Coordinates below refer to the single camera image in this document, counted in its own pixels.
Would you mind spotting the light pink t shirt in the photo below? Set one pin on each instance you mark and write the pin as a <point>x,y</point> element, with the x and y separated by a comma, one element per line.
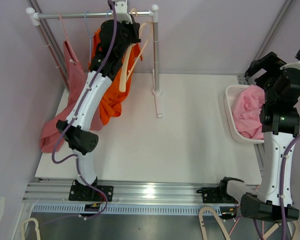
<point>246,112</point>

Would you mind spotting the aluminium mounting rail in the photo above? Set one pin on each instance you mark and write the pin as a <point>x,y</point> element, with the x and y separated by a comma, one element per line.
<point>124,197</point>

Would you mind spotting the salmon pink t shirt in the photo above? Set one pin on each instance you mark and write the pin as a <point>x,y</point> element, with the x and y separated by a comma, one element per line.
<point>76,82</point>

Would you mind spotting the beige hanger bottom right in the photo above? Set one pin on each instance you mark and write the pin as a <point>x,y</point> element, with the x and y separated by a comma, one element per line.
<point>274,227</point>

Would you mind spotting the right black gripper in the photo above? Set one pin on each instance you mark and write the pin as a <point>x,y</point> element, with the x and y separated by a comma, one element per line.
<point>271,62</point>

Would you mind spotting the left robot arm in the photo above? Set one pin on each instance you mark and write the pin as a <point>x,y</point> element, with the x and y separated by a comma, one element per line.
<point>114,39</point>

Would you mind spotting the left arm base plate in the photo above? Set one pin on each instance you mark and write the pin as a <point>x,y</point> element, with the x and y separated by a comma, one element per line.
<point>81,193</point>

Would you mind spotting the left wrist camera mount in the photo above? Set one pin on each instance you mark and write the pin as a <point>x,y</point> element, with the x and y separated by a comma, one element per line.
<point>122,11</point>

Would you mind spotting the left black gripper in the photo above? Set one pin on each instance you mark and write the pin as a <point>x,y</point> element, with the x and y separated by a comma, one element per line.
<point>134,28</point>

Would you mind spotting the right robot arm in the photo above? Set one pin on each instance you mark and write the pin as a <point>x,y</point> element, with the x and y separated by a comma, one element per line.
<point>281,129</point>

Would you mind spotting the pink plastic hanger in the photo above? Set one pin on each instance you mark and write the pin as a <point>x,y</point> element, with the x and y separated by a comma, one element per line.
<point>63,25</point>

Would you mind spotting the silver clothes rack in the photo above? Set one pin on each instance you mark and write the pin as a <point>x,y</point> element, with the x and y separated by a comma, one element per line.
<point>38,19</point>

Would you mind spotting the white plastic laundry basket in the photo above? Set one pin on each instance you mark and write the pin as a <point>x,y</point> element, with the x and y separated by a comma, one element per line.
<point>232,93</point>

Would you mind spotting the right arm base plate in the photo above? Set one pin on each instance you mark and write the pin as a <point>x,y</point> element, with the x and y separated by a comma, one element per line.
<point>215,195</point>

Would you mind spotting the orange t shirt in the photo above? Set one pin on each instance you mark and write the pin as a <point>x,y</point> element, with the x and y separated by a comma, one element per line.
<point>111,103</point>

